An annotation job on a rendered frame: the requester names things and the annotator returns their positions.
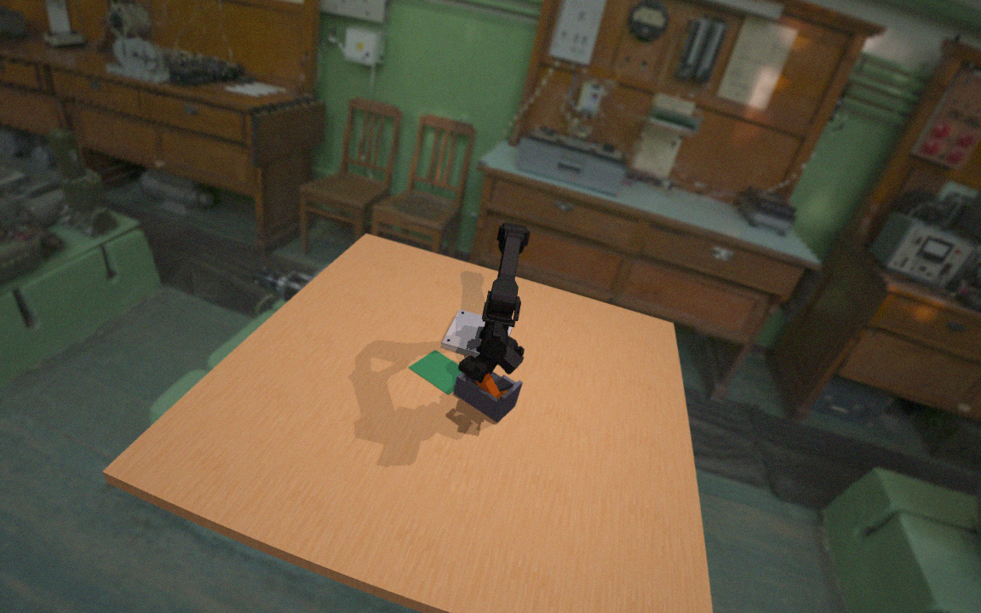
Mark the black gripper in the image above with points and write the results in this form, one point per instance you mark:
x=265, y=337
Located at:
x=477, y=368

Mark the orange l-shaped part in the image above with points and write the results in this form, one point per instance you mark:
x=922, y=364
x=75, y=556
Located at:
x=489, y=385

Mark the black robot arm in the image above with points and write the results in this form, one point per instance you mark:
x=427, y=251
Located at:
x=503, y=299

